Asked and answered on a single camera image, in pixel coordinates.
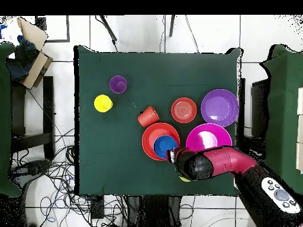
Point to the dark green tablecloth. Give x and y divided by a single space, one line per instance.
118 153

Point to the black pedestal foot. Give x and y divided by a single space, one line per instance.
33 168

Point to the purple cup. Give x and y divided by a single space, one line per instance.
118 84

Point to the green-covered side table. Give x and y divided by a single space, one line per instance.
281 118
4 118

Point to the dark blue cloth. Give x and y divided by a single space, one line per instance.
21 61

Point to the large orange bowl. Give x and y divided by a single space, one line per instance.
149 139

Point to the small blue bowl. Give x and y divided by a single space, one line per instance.
163 144

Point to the black box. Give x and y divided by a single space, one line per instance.
259 108

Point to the orange cup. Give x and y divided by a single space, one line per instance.
148 117

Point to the bright yellow cup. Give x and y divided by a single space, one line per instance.
103 103

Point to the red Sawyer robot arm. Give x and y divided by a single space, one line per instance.
225 160

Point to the cardboard box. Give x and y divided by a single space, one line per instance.
35 68

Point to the large pink bowl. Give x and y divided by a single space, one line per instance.
196 137

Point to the black stool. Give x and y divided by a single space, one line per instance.
48 106

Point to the purple bowl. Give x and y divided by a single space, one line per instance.
220 108

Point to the small orange bowl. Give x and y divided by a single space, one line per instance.
184 110

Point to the black square frame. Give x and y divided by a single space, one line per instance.
68 30

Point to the white box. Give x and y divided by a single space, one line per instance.
300 128
300 101

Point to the black tripod leg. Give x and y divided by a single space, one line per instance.
172 26
108 28

